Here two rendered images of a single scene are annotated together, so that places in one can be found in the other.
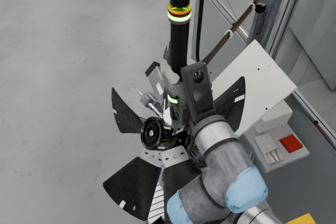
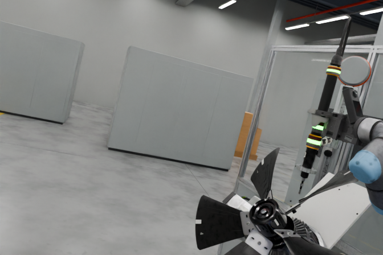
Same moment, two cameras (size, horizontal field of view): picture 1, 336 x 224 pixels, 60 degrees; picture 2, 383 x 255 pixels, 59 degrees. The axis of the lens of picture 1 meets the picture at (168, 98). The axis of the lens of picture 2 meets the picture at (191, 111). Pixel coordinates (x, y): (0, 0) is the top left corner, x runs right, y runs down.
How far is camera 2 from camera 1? 0.96 m
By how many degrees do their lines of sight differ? 47
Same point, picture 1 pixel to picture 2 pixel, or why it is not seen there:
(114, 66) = not seen: outside the picture
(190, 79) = (351, 93)
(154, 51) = not seen: outside the picture
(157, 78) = (239, 202)
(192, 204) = (375, 147)
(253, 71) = (334, 192)
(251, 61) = not seen: hidden behind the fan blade
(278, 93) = (364, 201)
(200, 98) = (357, 106)
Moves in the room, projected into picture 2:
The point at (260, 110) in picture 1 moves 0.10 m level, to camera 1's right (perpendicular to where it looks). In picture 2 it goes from (351, 216) to (374, 221)
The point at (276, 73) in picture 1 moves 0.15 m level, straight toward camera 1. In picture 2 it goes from (357, 188) to (359, 196)
